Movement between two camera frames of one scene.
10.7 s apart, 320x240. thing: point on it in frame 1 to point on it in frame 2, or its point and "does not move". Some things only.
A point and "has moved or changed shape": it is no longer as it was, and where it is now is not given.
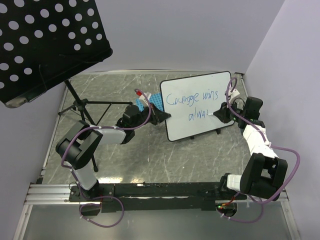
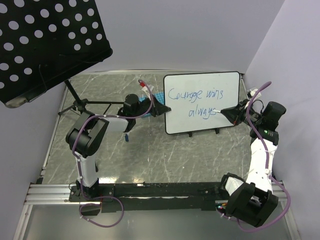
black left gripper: x=158 y=116 to x=159 y=109
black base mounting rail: x=156 y=195 does not move
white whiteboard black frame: x=191 y=101 has moved or changed shape
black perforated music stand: x=43 y=43 does not move
